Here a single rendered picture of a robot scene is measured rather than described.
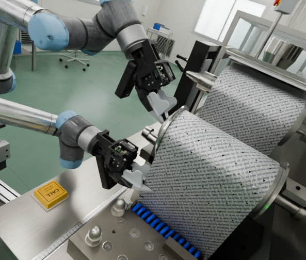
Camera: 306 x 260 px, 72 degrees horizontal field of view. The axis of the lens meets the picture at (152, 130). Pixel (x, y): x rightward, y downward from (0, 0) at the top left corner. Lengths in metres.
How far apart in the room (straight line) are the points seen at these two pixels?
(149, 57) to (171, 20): 6.21
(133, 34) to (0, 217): 0.60
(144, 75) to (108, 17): 0.17
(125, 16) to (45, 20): 0.18
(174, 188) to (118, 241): 0.18
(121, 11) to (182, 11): 6.07
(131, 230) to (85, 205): 0.23
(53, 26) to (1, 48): 0.53
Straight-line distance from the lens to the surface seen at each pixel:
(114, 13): 0.59
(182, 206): 0.56
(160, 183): 0.55
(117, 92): 0.61
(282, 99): 0.67
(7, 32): 1.00
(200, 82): 0.72
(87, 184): 0.81
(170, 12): 6.80
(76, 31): 0.57
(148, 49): 0.55
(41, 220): 0.73
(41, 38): 0.54
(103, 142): 0.60
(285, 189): 0.50
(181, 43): 6.55
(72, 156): 0.72
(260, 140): 0.68
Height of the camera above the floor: 1.51
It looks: 31 degrees down
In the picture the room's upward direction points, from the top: 21 degrees clockwise
